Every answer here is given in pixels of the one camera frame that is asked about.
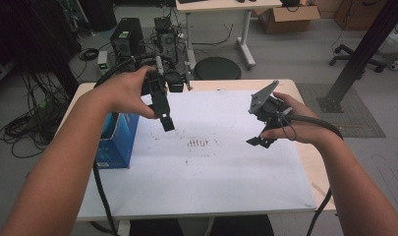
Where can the large brown cardboard box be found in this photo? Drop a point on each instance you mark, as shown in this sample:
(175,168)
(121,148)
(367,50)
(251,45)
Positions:
(360,14)

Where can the black round stool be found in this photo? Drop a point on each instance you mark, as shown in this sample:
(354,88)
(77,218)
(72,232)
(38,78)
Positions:
(216,69)

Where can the person's left hand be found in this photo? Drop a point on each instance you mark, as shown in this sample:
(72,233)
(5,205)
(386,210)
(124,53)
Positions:
(124,93)

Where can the small white device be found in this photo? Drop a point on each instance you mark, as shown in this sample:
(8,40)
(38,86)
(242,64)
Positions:
(102,60)

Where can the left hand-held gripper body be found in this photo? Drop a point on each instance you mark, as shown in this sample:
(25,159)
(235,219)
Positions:
(159,88)

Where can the grey floor mat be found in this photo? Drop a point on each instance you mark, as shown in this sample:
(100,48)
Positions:
(360,114)

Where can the white table mat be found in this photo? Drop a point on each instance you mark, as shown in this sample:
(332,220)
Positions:
(199,177)

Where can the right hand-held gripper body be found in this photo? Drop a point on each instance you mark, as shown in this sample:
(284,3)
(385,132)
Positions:
(268,108)

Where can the person's dark trousers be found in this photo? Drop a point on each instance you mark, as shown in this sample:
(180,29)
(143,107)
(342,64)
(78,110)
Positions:
(242,226)

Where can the black computer tower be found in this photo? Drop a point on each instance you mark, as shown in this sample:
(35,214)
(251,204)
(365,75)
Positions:
(126,36)

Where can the black curtain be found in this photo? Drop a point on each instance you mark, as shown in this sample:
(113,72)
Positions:
(29,32)

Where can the white desk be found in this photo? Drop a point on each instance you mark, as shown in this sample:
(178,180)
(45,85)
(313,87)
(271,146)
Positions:
(226,5)

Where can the blue cardboard box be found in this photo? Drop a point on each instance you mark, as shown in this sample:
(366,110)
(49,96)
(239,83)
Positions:
(119,144)

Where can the person's right hand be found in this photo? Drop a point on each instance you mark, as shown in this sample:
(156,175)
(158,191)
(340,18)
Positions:
(304,126)

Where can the black office chair base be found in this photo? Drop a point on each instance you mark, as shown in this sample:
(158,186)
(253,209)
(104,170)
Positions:
(353,57)

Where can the open brown cardboard box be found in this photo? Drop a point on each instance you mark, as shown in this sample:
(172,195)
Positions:
(285,19)

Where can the open computer case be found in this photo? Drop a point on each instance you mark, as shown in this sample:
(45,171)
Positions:
(167,41)

